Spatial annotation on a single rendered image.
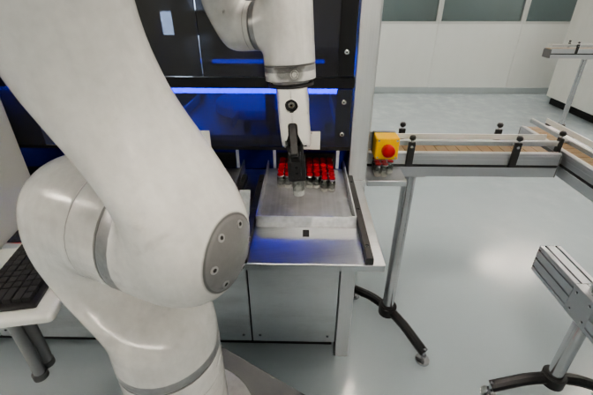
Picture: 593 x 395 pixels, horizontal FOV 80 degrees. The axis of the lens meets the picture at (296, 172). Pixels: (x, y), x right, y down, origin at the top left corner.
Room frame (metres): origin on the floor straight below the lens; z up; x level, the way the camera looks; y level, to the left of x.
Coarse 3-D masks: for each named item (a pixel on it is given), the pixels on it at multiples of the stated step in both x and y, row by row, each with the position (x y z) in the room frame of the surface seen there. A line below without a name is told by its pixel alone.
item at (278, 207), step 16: (272, 176) 1.03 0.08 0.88; (336, 176) 1.03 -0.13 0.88; (272, 192) 0.93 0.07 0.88; (288, 192) 0.93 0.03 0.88; (304, 192) 0.93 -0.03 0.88; (320, 192) 0.93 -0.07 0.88; (336, 192) 0.93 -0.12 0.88; (272, 208) 0.84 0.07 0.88; (288, 208) 0.84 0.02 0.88; (304, 208) 0.84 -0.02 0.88; (320, 208) 0.84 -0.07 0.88; (336, 208) 0.84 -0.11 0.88; (352, 208) 0.80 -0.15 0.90; (256, 224) 0.75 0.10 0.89; (272, 224) 0.75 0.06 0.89; (288, 224) 0.75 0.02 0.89; (304, 224) 0.75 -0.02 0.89; (320, 224) 0.75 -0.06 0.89; (336, 224) 0.75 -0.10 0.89; (352, 224) 0.75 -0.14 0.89
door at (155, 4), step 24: (144, 0) 1.03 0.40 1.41; (168, 0) 1.03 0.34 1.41; (192, 0) 1.03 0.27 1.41; (144, 24) 1.03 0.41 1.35; (168, 24) 1.03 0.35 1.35; (192, 24) 1.03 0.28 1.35; (168, 48) 1.03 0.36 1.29; (192, 48) 1.03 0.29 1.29; (168, 72) 1.03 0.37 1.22; (192, 72) 1.03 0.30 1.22
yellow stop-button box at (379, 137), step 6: (372, 132) 1.07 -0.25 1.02; (378, 132) 1.05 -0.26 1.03; (384, 132) 1.05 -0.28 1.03; (390, 132) 1.05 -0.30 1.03; (372, 138) 1.06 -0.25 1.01; (378, 138) 1.00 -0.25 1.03; (384, 138) 1.00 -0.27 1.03; (390, 138) 1.00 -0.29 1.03; (396, 138) 1.00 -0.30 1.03; (372, 144) 1.05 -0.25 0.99; (378, 144) 1.00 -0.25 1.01; (384, 144) 1.00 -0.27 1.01; (390, 144) 1.00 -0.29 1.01; (396, 144) 1.00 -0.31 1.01; (372, 150) 1.04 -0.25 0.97; (378, 150) 1.00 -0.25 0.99; (396, 150) 1.00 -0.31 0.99; (378, 156) 1.00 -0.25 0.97; (396, 156) 1.00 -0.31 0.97
